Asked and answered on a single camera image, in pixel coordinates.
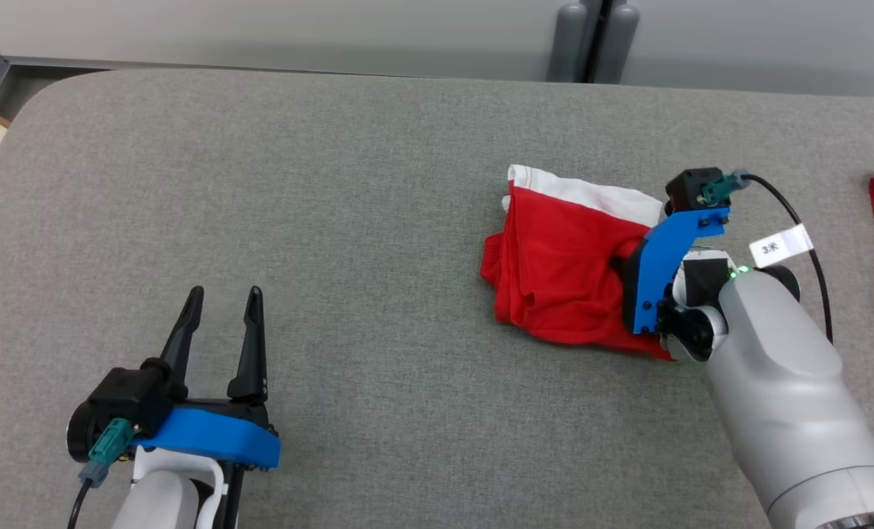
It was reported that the black right arm cable teal plug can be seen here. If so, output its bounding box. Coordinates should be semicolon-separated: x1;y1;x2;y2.
701;169;835;345

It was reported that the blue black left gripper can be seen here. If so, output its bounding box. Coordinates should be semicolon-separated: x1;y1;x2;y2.
133;285;282;471

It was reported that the white label on right cable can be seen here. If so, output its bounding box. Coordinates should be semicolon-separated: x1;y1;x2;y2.
749;223;814;270

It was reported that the red shorts white band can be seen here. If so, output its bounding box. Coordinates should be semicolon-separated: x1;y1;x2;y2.
479;165;677;362

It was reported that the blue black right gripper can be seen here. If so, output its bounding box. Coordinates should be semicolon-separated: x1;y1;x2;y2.
611;208;732;336

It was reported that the black arm cable teal plug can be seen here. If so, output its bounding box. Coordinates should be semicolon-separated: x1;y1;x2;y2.
67;417;133;529
701;169;835;345

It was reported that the black left arm cable teal plug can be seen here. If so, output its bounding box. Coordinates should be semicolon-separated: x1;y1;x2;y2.
67;417;133;529

